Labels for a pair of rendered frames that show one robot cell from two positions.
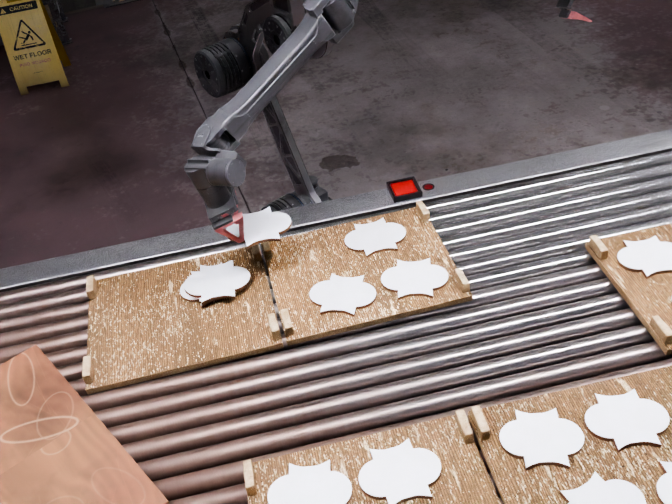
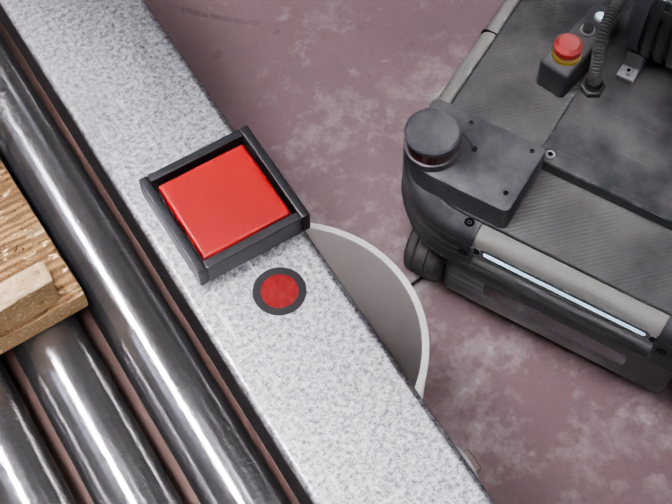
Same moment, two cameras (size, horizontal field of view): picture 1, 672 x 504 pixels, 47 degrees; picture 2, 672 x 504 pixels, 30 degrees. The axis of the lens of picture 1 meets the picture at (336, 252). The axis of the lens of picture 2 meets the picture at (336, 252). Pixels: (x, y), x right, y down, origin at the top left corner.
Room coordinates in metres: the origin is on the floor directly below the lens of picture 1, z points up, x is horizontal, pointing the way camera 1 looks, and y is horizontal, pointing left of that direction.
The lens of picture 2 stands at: (1.55, -0.59, 1.57)
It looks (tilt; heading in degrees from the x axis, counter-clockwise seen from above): 61 degrees down; 66
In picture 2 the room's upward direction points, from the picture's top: 1 degrees counter-clockwise
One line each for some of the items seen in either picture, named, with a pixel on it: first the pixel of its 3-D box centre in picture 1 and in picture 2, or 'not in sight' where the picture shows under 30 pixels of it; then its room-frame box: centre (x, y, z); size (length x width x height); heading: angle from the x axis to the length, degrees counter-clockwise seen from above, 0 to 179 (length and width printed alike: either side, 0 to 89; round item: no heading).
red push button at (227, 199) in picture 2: (404, 189); (224, 204); (1.65, -0.20, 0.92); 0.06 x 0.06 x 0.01; 7
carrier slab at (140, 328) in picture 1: (180, 312); not in sight; (1.29, 0.36, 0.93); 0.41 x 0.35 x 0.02; 98
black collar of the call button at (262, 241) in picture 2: (404, 189); (224, 203); (1.65, -0.20, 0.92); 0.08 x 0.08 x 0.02; 7
